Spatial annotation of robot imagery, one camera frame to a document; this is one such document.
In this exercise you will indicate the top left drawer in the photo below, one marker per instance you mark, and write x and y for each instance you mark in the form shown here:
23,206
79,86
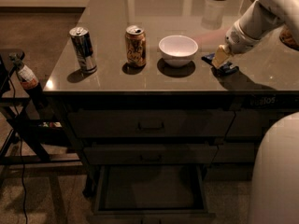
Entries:
150,123

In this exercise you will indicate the middle left drawer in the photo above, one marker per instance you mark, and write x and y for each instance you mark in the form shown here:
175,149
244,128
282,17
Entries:
150,154

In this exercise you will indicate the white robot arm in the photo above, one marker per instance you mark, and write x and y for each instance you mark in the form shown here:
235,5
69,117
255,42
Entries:
274,197

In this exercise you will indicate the white bowl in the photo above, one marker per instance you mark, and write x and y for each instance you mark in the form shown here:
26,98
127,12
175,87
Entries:
178,50

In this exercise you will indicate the blue silver energy drink can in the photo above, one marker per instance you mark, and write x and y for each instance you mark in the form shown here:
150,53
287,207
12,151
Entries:
83,47

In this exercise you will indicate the bottom right drawer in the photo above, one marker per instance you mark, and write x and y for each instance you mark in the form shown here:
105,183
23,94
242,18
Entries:
228,172

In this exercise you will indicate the middle right drawer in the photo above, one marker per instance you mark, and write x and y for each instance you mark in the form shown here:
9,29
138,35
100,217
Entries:
235,152

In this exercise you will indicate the open bottom drawer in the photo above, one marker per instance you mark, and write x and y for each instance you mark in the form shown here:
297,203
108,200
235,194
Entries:
150,194

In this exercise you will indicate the top right drawer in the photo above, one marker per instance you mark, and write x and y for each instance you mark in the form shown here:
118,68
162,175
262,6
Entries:
251,124

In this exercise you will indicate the blue rxbar blueberry bar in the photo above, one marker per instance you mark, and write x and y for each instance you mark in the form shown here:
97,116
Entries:
226,68

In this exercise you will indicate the black side table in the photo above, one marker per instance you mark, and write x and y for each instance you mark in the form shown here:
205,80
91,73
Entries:
41,132

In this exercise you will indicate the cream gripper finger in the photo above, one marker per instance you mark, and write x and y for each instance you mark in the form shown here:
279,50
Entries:
222,54

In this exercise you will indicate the dark soda bottle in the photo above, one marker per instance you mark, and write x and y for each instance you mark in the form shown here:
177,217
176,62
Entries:
29,82

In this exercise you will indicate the orange soda can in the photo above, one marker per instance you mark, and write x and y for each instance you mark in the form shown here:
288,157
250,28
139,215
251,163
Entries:
135,39

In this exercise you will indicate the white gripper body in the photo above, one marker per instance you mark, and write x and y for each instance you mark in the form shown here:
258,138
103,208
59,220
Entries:
239,41

